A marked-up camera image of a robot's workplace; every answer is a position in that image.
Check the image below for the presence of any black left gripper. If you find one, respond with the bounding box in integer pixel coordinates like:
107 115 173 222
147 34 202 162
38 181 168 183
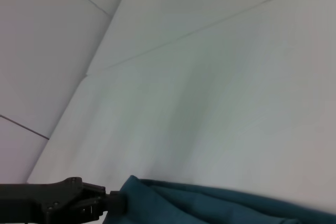
0 176 129 224

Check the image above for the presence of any teal FREE print T-shirt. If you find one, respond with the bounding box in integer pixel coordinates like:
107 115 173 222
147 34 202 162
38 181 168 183
102 174 336 224

